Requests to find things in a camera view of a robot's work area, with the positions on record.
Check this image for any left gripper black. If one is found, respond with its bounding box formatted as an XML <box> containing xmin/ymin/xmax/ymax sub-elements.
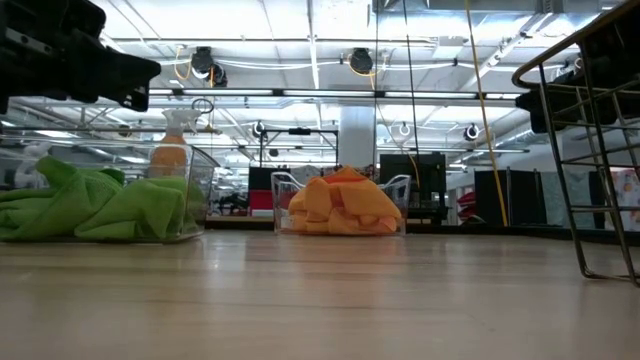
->
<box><xmin>0</xmin><ymin>0</ymin><xmax>163</xmax><ymax>114</ymax></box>

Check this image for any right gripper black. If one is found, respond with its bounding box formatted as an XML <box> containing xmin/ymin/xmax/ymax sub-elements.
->
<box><xmin>514</xmin><ymin>19</ymin><xmax>640</xmax><ymax>135</ymax></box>

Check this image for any clear plastic bin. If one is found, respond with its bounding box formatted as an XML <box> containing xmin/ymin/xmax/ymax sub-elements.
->
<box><xmin>0</xmin><ymin>134</ymin><xmax>221</xmax><ymax>245</ymax></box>
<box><xmin>270</xmin><ymin>171</ymin><xmax>412</xmax><ymax>237</ymax></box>

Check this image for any orange spray bottle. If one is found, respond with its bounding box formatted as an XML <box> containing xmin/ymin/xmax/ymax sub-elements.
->
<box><xmin>148</xmin><ymin>108</ymin><xmax>202</xmax><ymax>179</ymax></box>

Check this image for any black partition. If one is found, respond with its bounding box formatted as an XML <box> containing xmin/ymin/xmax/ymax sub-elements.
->
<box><xmin>473</xmin><ymin>168</ymin><xmax>547</xmax><ymax>227</ymax></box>

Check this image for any black monitor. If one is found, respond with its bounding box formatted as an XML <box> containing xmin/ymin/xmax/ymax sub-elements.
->
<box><xmin>248</xmin><ymin>166</ymin><xmax>275</xmax><ymax>191</ymax></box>

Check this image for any red box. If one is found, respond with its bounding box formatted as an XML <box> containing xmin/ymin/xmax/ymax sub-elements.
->
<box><xmin>248</xmin><ymin>189</ymin><xmax>275</xmax><ymax>217</ymax></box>

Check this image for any white pillar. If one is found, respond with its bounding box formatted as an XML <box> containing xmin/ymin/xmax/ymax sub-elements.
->
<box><xmin>339</xmin><ymin>104</ymin><xmax>376</xmax><ymax>169</ymax></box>

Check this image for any metal wire basket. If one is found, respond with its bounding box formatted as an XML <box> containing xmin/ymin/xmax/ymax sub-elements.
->
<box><xmin>510</xmin><ymin>0</ymin><xmax>640</xmax><ymax>289</ymax></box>

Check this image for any black ceiling cable reel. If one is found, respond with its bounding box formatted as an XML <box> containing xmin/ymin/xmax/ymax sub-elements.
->
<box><xmin>190</xmin><ymin>45</ymin><xmax>216</xmax><ymax>76</ymax></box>
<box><xmin>348</xmin><ymin>47</ymin><xmax>375</xmax><ymax>75</ymax></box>

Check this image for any yellow hanging cable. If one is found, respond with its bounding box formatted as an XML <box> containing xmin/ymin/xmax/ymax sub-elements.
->
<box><xmin>464</xmin><ymin>0</ymin><xmax>509</xmax><ymax>227</ymax></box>

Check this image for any black hanging cable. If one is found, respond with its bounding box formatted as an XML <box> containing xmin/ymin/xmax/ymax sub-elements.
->
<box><xmin>401</xmin><ymin>0</ymin><xmax>422</xmax><ymax>189</ymax></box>

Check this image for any black table frame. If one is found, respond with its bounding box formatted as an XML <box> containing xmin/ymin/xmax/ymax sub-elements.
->
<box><xmin>204</xmin><ymin>215</ymin><xmax>640</xmax><ymax>247</ymax></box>

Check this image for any black desk frame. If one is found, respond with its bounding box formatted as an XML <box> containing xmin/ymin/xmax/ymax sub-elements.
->
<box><xmin>258</xmin><ymin>127</ymin><xmax>340</xmax><ymax>169</ymax></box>

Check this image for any long ceiling light rail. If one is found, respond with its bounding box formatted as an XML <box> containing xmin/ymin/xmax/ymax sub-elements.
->
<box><xmin>144</xmin><ymin>87</ymin><xmax>521</xmax><ymax>100</ymax></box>

